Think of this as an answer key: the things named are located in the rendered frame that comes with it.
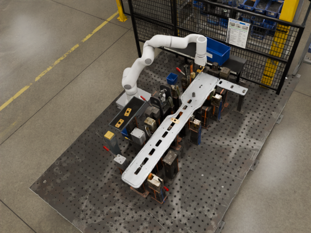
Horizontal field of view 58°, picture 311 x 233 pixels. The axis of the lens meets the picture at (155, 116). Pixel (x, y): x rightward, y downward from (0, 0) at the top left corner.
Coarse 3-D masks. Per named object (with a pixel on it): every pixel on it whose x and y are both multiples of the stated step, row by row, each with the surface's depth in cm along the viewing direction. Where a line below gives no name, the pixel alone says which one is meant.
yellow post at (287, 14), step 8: (288, 0) 227; (296, 0) 224; (288, 8) 232; (296, 8) 236; (280, 16) 240; (288, 16) 236; (280, 24) 245; (288, 32) 255; (280, 40) 256; (272, 48) 267; (272, 64) 280; (264, 72) 293; (264, 80) 301
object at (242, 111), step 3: (243, 90) 271; (240, 96) 272; (243, 96) 270; (240, 99) 276; (243, 99) 277; (240, 102) 279; (237, 105) 285; (240, 105) 283; (234, 108) 294; (237, 108) 288; (240, 108) 286; (237, 111) 291; (240, 111) 290; (243, 111) 290
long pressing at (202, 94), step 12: (192, 84) 280; (204, 84) 279; (216, 84) 278; (204, 96) 270; (180, 108) 263; (192, 108) 262; (168, 120) 257; (180, 120) 255; (156, 132) 250; (168, 132) 249; (168, 144) 242; (144, 156) 237; (156, 156) 236; (132, 168) 231; (144, 168) 230; (132, 180) 225; (144, 180) 225
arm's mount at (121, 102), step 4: (124, 92) 310; (140, 92) 308; (144, 92) 307; (124, 96) 307; (144, 96) 304; (148, 96) 304; (120, 100) 304; (124, 100) 303; (148, 100) 300; (120, 104) 300; (124, 104) 300; (148, 104) 305; (120, 108) 308; (144, 108) 302; (140, 112) 298; (136, 116) 300
